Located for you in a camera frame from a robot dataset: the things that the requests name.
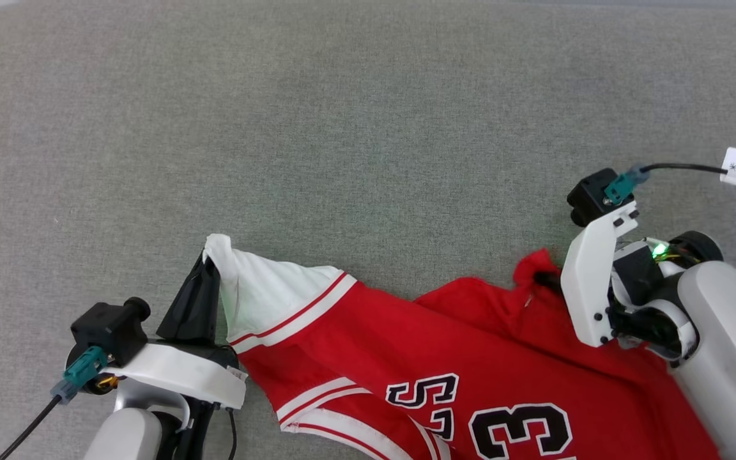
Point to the white camera bracket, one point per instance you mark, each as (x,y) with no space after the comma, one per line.
(176,374)
(588,281)

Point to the white left camera bracket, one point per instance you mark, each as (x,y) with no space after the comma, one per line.
(176,374)

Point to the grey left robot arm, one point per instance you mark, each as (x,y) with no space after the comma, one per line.
(125,434)

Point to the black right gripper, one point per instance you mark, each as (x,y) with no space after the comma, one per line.
(646,287)

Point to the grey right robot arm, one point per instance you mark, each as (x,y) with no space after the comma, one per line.
(732,358)

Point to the red white basketball jersey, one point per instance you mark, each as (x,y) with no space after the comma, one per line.
(355,332)

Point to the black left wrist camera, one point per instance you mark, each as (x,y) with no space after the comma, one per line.
(109,332)

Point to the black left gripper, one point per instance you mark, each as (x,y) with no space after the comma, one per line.
(186,428)

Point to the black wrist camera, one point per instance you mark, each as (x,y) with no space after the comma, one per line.
(588,195)
(109,332)

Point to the white right camera bracket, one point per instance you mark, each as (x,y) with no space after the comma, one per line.
(588,281)

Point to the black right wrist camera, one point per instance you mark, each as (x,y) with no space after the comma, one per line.
(588,195)

